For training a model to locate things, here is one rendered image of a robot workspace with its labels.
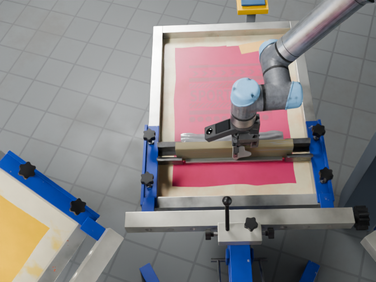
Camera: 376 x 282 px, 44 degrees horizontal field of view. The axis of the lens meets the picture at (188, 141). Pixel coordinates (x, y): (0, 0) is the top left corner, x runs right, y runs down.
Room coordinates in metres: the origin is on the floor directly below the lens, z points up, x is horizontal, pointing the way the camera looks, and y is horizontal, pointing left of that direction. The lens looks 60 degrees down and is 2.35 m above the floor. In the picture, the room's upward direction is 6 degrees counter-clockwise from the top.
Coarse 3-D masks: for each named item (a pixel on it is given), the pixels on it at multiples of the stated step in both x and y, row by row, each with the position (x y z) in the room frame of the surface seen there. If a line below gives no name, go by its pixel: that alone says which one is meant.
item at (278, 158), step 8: (192, 160) 0.72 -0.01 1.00; (200, 160) 0.72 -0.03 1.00; (208, 160) 0.72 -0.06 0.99; (216, 160) 0.71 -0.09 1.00; (224, 160) 0.71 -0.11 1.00; (232, 160) 0.71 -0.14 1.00; (240, 160) 0.70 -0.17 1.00; (248, 160) 0.70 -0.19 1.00; (256, 160) 0.70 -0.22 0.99; (264, 160) 0.69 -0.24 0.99; (272, 160) 0.69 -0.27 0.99; (280, 160) 0.69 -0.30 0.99
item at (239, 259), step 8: (232, 248) 0.40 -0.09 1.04; (240, 248) 0.39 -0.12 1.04; (248, 248) 0.39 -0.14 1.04; (232, 256) 0.37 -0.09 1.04; (240, 256) 0.37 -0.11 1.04; (248, 256) 0.37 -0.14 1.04; (232, 264) 0.35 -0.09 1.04; (240, 264) 0.35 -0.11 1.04; (248, 264) 0.35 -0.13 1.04; (232, 272) 0.33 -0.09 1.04; (240, 272) 0.33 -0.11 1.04; (248, 272) 0.32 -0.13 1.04; (232, 280) 0.31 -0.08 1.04; (240, 280) 0.30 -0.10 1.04; (248, 280) 0.30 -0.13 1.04
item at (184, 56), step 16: (176, 48) 1.26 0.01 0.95; (192, 48) 1.25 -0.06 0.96; (208, 48) 1.24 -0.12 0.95; (224, 48) 1.23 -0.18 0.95; (176, 64) 1.17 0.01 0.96; (192, 64) 1.16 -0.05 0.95; (176, 80) 1.10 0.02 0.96; (176, 96) 1.02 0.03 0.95; (176, 112) 0.95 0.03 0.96; (176, 128) 0.88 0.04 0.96; (192, 128) 0.87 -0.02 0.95; (176, 176) 0.69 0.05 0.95; (192, 176) 0.68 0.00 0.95; (208, 176) 0.68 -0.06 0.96; (224, 176) 0.67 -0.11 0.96
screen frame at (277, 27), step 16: (160, 32) 1.32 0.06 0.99; (176, 32) 1.31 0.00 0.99; (192, 32) 1.30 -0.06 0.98; (208, 32) 1.30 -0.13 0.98; (224, 32) 1.29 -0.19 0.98; (240, 32) 1.29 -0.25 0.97; (256, 32) 1.28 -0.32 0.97; (272, 32) 1.27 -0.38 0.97; (160, 48) 1.23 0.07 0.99; (160, 64) 1.15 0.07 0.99; (304, 64) 1.08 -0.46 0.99; (160, 80) 1.08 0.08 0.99; (304, 80) 1.01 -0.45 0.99; (160, 96) 1.00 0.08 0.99; (304, 96) 0.93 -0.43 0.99; (160, 112) 0.94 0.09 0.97; (304, 112) 0.87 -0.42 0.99; (160, 128) 0.88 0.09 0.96; (304, 128) 0.81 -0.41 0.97; (160, 208) 0.57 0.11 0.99; (176, 208) 0.56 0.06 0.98; (192, 208) 0.56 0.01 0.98; (208, 208) 0.55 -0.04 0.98; (224, 208) 0.55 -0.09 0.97; (240, 208) 0.54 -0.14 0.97; (256, 208) 0.54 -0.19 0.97; (272, 208) 0.53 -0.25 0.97; (288, 208) 0.53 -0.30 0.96
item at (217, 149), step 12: (180, 144) 0.75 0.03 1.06; (192, 144) 0.74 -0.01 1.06; (204, 144) 0.74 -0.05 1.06; (216, 144) 0.74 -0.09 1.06; (228, 144) 0.73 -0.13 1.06; (264, 144) 0.72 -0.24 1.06; (276, 144) 0.71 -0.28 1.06; (288, 144) 0.71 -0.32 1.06; (180, 156) 0.73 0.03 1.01; (192, 156) 0.73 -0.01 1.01; (204, 156) 0.72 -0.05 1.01; (216, 156) 0.72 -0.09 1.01; (228, 156) 0.72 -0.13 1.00; (252, 156) 0.71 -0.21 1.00; (264, 156) 0.71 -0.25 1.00; (276, 156) 0.70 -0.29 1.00
